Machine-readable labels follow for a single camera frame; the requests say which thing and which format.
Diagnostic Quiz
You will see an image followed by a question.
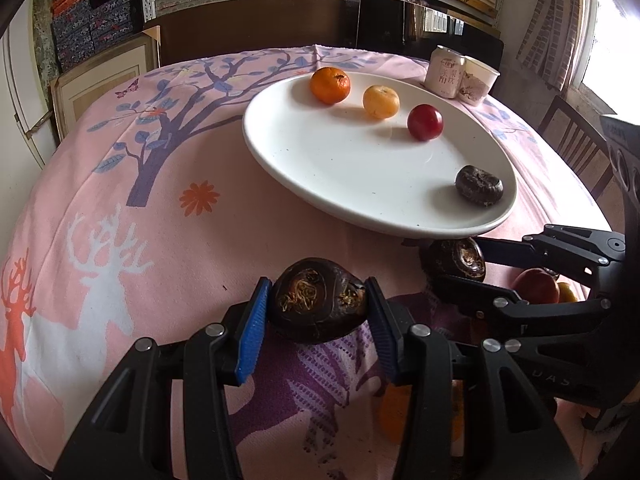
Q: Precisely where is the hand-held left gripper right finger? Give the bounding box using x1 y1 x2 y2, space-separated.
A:
364 276 583 480

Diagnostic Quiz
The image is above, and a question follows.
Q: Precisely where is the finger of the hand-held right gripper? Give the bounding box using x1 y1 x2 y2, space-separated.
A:
435 274 613 341
470 223 627 275

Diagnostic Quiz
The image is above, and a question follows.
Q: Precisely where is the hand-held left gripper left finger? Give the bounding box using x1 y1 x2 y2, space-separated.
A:
52 276 273 480

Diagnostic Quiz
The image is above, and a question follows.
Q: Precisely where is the dark water chestnut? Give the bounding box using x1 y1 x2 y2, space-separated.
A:
454 164 505 207
419 237 487 288
268 258 370 345

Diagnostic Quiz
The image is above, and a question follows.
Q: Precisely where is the dark red plum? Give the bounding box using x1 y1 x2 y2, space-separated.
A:
511 268 561 306

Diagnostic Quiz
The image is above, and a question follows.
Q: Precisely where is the white oval plate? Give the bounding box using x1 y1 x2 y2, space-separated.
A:
242 71 518 239

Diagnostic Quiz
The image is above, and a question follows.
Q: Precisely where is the brown wooden chair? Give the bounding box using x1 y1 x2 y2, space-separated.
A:
537 95 616 201

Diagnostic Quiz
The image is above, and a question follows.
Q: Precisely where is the pink printed tablecloth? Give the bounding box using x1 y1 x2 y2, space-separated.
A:
0 45 621 480

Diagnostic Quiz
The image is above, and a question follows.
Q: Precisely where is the white paper cup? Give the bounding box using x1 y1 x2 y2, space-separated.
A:
459 55 501 107

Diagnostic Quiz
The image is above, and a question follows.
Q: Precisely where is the pale yellow citrus fruit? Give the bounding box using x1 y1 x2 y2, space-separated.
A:
362 85 401 120

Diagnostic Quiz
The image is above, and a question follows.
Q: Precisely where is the white framed window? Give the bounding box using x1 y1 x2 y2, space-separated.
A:
575 0 640 116

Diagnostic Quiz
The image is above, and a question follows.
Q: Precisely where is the white drink can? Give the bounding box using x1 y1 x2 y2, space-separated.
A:
425 45 467 99

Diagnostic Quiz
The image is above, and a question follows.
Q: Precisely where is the brick pattern curtain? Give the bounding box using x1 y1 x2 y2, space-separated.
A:
517 0 591 88

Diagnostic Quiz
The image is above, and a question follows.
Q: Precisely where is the black glossy panel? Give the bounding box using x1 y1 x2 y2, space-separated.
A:
356 0 505 71

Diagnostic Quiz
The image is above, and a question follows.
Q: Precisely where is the dark wooden chair back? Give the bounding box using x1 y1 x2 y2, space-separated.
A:
159 0 361 67

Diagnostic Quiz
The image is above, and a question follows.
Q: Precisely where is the white board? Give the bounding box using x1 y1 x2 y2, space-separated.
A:
0 25 58 168

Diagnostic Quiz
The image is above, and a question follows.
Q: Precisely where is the stack of patterned boxes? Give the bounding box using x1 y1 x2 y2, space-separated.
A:
50 0 143 73

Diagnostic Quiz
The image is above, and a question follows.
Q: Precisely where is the light wooden frame panel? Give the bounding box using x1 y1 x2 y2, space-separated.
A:
50 25 161 143

